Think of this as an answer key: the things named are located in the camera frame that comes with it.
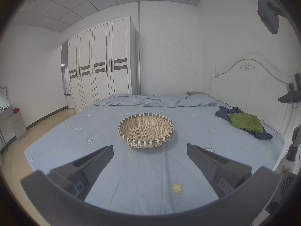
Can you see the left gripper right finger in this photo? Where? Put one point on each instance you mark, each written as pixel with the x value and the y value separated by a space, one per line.
pixel 207 163

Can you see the grey dressing table with mirror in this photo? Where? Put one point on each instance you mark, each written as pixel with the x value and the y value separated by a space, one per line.
pixel 5 119

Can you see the small red object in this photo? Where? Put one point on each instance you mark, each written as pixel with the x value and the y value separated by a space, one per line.
pixel 16 110

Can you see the green shorts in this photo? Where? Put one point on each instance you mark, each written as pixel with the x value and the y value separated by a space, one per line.
pixel 247 122

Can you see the black mounted device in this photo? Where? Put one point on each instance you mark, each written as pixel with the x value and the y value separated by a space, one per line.
pixel 291 97

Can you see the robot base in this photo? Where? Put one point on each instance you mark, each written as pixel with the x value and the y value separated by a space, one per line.
pixel 288 185

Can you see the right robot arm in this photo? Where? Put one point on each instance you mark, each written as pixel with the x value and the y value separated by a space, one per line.
pixel 296 140

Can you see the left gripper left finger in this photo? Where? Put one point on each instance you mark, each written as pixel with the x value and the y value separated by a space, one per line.
pixel 94 163

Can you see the pale blue quilt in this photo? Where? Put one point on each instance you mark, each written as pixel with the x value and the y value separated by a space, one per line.
pixel 152 100

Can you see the bed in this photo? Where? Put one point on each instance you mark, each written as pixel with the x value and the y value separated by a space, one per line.
pixel 141 173

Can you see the dark blue garment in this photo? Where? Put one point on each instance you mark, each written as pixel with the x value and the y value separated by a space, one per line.
pixel 222 114

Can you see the grey chest of drawers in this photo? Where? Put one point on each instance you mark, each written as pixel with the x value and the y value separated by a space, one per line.
pixel 20 126

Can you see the round woven basket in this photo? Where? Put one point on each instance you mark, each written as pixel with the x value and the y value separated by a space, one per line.
pixel 145 128

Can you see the white wardrobe with grey bands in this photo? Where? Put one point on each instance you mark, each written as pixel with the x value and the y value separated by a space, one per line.
pixel 101 67

